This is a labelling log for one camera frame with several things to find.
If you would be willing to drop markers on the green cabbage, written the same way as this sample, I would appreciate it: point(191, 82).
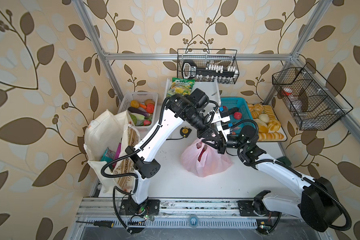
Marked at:
point(134, 119)

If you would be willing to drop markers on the purple grape candy bag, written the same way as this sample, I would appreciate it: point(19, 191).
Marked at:
point(118, 151)

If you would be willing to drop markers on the white bread tray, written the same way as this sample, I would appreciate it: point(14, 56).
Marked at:
point(270, 128)

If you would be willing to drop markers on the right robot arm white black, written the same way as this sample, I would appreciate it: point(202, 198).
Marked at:
point(315, 199)

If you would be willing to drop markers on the yellow black screwdriver left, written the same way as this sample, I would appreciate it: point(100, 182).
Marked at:
point(101, 224)

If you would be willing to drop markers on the teal red snack bag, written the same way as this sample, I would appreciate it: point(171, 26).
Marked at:
point(108, 156)

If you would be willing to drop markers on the teal plastic fruit basket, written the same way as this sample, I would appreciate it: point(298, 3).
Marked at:
point(228, 103)

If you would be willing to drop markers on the cream canvas tote bag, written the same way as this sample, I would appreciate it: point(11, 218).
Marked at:
point(110, 132)

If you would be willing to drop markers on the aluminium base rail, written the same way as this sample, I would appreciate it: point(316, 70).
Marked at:
point(179, 213)

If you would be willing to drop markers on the brown potato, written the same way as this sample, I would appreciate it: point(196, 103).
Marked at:
point(135, 104)

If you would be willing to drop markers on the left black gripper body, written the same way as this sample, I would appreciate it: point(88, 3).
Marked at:
point(203, 130)

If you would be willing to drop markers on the black wire basket back wall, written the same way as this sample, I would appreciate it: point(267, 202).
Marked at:
point(208, 65)

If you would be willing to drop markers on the yellow green snack bag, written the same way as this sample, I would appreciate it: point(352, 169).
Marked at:
point(180, 86)

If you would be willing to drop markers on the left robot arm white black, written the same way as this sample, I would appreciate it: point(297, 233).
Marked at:
point(145, 166)

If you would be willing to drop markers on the white two-tier shelf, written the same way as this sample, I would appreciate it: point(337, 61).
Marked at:
point(198, 87)

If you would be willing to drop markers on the white plastic vegetable basket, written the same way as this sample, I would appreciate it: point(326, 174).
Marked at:
point(141, 107)

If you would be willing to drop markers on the purple eggplant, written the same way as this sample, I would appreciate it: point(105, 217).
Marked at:
point(138, 111)

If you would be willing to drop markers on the yellow black tape measure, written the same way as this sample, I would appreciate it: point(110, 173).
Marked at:
point(185, 132)

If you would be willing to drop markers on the green tape dispenser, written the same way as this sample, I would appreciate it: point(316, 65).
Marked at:
point(285, 160)

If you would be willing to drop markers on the black wire basket wall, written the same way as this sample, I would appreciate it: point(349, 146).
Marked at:
point(323, 103)
point(208, 65)

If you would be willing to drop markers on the plastic bottle red cap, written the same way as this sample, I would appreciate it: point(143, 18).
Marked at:
point(293, 103)

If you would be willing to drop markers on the black wire basket right wall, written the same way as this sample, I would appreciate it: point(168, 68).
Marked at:
point(323, 103)

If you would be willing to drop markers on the pink plastic grocery bag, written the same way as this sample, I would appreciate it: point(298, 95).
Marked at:
point(202, 160)

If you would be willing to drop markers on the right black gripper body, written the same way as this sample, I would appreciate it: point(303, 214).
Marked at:
point(233, 142)

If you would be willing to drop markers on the red tomato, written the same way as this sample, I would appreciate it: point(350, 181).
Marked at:
point(150, 108)

